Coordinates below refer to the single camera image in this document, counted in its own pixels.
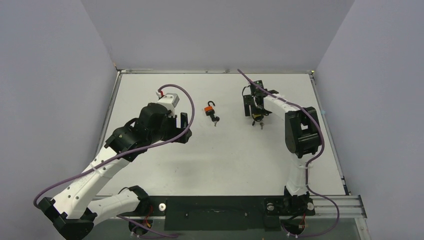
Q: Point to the orange padlock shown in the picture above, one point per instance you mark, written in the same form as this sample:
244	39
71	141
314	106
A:
209	109

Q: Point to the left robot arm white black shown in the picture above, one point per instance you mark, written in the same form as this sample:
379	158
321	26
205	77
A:
74	212

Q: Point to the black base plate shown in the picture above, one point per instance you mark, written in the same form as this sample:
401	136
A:
223	213

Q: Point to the yellow padlock keys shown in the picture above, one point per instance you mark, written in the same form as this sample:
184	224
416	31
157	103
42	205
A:
259	123

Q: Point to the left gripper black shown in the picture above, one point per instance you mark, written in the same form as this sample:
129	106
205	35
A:
176	131

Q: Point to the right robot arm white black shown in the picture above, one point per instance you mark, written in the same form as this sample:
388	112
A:
301	137

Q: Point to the yellow padlock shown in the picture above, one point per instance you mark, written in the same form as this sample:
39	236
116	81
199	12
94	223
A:
257	117

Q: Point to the aluminium rail frame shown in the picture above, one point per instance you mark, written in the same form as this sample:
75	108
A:
349	206

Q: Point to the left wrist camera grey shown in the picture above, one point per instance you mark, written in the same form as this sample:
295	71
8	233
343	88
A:
169	101

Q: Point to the orange padlock keys black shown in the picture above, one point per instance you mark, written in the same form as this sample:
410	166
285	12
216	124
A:
215	120

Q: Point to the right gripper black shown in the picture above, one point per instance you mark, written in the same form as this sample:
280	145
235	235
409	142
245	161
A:
257	99

